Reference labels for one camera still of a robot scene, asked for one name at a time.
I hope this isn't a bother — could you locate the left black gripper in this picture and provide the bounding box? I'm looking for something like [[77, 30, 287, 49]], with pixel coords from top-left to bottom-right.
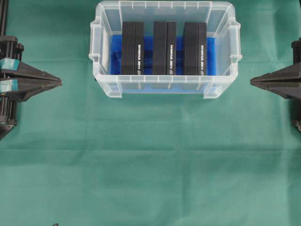
[[0, 35, 63, 132]]

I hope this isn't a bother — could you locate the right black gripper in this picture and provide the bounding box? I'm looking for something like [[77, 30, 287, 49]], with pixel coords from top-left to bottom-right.
[[249, 37, 301, 131]]

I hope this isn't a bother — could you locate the black camera box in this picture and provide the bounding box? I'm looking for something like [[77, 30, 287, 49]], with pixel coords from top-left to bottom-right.
[[183, 22, 207, 76], [121, 22, 144, 75], [152, 21, 176, 75]]

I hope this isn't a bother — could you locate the clear plastic storage case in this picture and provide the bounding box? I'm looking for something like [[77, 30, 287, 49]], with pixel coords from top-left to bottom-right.
[[89, 0, 242, 99]]

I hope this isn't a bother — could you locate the green table cloth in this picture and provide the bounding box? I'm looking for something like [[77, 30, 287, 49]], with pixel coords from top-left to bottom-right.
[[0, 0, 301, 226]]

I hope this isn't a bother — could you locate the blue foam liner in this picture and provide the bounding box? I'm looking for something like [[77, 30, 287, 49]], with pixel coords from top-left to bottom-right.
[[111, 35, 216, 93]]

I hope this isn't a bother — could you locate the black aluminium frame rail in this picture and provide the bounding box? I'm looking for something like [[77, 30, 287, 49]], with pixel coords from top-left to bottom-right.
[[0, 0, 8, 36]]

